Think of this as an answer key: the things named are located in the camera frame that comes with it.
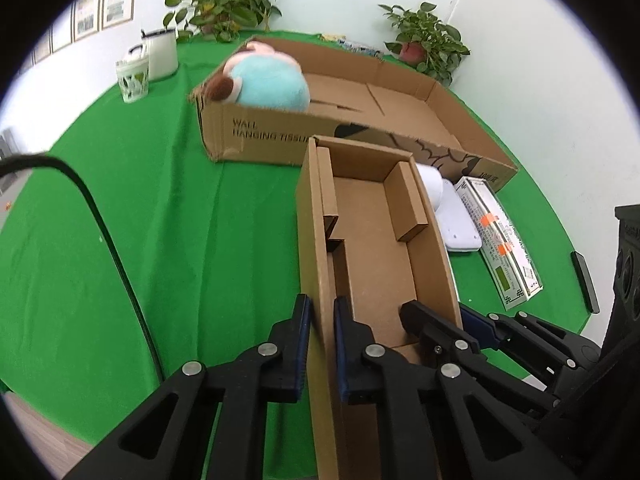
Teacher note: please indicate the colourful printed packets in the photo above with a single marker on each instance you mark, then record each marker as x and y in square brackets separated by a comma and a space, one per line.
[352, 44]

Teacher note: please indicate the long white printed box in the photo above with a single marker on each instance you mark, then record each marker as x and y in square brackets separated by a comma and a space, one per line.
[505, 255]

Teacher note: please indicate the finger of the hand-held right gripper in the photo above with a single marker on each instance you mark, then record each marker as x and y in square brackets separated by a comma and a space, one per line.
[475, 321]
[425, 320]

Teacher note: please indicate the potted plant in red pot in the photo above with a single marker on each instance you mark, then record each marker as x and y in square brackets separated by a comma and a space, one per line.
[425, 42]

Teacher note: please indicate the large brown cardboard box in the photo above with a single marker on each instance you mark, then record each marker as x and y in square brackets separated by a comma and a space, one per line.
[260, 135]

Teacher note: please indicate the leaf print glass cup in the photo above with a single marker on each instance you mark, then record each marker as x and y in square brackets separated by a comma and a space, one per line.
[132, 80]

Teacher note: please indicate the white hair dryer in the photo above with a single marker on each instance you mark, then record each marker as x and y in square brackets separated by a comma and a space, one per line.
[457, 220]

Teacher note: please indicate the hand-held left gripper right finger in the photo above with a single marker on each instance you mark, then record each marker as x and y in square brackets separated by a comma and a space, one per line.
[342, 347]

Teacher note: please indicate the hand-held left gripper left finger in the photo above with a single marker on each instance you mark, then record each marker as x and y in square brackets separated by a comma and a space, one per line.
[302, 345]

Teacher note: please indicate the black flat device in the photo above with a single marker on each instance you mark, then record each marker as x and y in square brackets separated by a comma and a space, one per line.
[586, 282]

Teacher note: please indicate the white kettle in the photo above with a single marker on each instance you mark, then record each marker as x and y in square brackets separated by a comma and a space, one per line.
[161, 55]

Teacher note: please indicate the row of framed wall certificates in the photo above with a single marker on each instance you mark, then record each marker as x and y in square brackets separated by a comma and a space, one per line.
[117, 0]

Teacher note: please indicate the small brown cardboard box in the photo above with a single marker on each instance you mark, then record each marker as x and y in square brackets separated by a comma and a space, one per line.
[370, 240]

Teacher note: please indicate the light blue plush toy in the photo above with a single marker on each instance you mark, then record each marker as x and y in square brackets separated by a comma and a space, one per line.
[270, 82]

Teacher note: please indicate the large leafy potted plant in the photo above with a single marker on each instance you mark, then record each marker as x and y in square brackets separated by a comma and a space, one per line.
[225, 2]

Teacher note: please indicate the green tablecloth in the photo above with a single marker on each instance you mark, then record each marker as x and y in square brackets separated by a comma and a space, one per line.
[150, 210]

